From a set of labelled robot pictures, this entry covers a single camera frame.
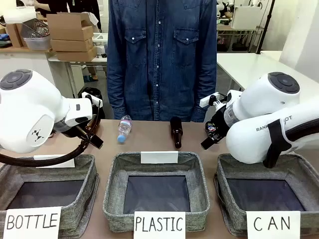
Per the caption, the white side table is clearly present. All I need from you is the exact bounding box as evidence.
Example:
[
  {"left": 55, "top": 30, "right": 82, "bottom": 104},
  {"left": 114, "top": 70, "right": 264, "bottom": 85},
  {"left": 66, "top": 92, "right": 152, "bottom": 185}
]
[{"left": 216, "top": 52, "right": 284, "bottom": 92}]

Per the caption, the white paper sign BOTTLE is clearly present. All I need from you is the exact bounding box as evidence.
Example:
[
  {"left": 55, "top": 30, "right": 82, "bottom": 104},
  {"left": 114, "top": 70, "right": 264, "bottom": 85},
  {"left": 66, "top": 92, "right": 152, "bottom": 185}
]
[{"left": 3, "top": 206, "right": 62, "bottom": 239}]

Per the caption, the white table holding boxes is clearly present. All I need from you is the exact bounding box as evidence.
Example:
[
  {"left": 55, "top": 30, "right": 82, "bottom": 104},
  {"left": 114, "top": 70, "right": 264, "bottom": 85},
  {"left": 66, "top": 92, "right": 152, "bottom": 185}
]
[{"left": 47, "top": 32, "right": 109, "bottom": 99}]

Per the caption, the background workbench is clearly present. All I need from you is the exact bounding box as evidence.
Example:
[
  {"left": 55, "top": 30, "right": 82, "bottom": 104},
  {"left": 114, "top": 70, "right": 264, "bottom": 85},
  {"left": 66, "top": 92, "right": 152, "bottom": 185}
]
[{"left": 216, "top": 24, "right": 265, "bottom": 53}]

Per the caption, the open cardboard box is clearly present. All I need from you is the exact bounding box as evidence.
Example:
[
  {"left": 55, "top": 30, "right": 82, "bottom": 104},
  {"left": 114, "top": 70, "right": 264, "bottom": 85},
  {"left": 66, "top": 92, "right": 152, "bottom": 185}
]
[{"left": 46, "top": 12, "right": 94, "bottom": 42}]

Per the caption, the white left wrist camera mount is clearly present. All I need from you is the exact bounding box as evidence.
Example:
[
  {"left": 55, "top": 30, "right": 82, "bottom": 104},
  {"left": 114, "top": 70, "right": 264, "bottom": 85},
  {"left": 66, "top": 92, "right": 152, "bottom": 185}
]
[{"left": 81, "top": 91, "right": 104, "bottom": 107}]

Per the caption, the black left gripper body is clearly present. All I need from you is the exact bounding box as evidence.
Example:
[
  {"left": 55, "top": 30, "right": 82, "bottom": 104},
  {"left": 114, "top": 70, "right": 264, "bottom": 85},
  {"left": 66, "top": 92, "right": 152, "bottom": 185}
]
[{"left": 53, "top": 121, "right": 98, "bottom": 144}]

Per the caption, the grey fabric basket bottle label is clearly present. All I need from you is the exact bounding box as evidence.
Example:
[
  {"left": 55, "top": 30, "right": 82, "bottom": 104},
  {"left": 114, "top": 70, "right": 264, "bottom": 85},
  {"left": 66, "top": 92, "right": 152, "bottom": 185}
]
[{"left": 0, "top": 154, "right": 100, "bottom": 239}]

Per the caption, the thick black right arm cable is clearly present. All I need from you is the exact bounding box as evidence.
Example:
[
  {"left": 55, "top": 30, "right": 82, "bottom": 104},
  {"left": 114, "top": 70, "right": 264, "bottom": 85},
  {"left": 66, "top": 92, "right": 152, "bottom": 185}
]
[{"left": 286, "top": 119, "right": 319, "bottom": 148}]

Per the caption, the person in denim shirt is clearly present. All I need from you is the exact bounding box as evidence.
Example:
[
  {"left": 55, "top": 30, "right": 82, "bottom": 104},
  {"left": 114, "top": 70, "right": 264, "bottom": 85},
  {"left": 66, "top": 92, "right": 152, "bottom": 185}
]
[{"left": 106, "top": 0, "right": 218, "bottom": 122}]

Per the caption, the background person in black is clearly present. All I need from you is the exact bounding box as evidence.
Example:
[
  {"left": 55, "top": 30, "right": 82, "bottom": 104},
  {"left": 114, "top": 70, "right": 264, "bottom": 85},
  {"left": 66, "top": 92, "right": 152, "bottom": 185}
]
[{"left": 31, "top": 0, "right": 102, "bottom": 33}]

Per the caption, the white equipment box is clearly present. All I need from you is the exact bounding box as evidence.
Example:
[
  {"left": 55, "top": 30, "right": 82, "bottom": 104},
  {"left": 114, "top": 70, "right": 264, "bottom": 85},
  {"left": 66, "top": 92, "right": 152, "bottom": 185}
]
[{"left": 230, "top": 5, "right": 272, "bottom": 29}]

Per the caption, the white paper sign PLASTIC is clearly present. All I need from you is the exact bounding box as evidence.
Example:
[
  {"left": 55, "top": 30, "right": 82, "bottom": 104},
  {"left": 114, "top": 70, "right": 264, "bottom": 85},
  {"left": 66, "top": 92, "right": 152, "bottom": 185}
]
[{"left": 133, "top": 211, "right": 186, "bottom": 239}]

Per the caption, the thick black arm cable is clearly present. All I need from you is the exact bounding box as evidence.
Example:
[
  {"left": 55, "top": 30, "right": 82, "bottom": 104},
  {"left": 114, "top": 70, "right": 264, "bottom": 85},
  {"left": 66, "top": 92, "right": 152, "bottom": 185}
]
[
  {"left": 0, "top": 129, "right": 93, "bottom": 168},
  {"left": 286, "top": 119, "right": 319, "bottom": 148}
]

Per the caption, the blank white card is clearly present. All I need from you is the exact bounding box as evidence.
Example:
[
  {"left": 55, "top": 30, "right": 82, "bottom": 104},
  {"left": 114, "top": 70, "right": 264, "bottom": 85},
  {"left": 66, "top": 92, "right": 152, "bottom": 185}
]
[
  {"left": 140, "top": 150, "right": 179, "bottom": 164},
  {"left": 33, "top": 154, "right": 76, "bottom": 168}
]

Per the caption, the small cardboard box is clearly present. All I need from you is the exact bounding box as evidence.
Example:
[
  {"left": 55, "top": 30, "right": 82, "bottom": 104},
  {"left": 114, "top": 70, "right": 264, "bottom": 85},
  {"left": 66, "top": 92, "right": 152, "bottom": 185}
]
[{"left": 5, "top": 22, "right": 28, "bottom": 48}]

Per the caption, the multicoloured wire bundle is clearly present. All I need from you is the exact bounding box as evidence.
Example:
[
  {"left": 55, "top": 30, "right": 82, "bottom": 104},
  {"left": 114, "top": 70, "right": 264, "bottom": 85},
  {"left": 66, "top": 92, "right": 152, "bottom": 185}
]
[{"left": 204, "top": 121, "right": 218, "bottom": 133}]

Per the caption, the flat closed cardboard box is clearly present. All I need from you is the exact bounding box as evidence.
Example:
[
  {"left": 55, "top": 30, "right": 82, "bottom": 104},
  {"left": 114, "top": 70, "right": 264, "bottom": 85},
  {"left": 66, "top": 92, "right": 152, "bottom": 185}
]
[
  {"left": 55, "top": 46, "right": 98, "bottom": 62},
  {"left": 50, "top": 37, "right": 94, "bottom": 53}
]

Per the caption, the grey fabric basket plastic label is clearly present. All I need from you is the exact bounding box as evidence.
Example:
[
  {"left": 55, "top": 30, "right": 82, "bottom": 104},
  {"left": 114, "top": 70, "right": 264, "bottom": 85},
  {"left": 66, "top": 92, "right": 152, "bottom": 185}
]
[{"left": 103, "top": 151, "right": 211, "bottom": 233}]

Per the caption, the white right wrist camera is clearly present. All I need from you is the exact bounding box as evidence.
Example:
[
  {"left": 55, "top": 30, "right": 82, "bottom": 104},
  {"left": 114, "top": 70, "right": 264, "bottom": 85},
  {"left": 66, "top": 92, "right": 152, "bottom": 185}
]
[{"left": 199, "top": 92, "right": 221, "bottom": 109}]

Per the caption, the brown glass bottle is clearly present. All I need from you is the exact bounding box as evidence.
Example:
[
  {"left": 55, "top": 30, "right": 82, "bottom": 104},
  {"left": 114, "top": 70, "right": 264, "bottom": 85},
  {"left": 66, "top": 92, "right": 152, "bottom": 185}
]
[
  {"left": 84, "top": 117, "right": 101, "bottom": 136},
  {"left": 169, "top": 116, "right": 184, "bottom": 149}
]

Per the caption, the white paper sign CAN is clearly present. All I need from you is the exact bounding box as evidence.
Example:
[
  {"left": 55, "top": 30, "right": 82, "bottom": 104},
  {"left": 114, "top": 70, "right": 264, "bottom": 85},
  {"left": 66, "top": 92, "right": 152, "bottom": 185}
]
[{"left": 245, "top": 210, "right": 301, "bottom": 239}]

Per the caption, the clear plastic storage bin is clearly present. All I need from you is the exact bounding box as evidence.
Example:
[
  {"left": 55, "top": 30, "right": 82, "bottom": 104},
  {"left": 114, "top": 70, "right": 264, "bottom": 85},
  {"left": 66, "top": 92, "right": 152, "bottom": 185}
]
[{"left": 21, "top": 20, "right": 52, "bottom": 51}]

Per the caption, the black strap on right arm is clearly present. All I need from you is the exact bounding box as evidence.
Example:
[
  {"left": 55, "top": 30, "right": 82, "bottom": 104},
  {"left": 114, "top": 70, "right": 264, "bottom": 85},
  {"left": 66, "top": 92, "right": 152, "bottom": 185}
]
[{"left": 262, "top": 119, "right": 288, "bottom": 169}]

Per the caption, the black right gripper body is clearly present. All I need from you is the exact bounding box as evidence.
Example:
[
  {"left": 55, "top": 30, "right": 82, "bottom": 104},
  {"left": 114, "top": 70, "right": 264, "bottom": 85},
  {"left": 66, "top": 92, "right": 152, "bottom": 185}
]
[{"left": 207, "top": 106, "right": 231, "bottom": 144}]

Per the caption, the black bag under table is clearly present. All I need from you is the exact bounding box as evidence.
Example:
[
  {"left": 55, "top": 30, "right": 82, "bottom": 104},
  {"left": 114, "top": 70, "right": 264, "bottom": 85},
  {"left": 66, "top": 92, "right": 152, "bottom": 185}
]
[{"left": 77, "top": 86, "right": 106, "bottom": 120}]

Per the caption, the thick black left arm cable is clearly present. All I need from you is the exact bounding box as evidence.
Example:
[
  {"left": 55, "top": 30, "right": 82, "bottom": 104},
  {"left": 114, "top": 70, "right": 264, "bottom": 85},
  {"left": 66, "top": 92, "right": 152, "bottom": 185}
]
[{"left": 0, "top": 129, "right": 93, "bottom": 168}]

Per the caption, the clear water bottle blue cap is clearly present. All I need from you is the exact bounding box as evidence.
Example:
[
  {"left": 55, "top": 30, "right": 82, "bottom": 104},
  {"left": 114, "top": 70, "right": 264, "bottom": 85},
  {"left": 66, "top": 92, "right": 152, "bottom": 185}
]
[{"left": 117, "top": 115, "right": 133, "bottom": 144}]

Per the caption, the grey fabric basket can label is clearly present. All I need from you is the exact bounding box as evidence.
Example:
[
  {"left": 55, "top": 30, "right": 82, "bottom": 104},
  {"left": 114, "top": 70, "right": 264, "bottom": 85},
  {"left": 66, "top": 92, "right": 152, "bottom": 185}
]
[{"left": 213, "top": 152, "right": 319, "bottom": 237}]

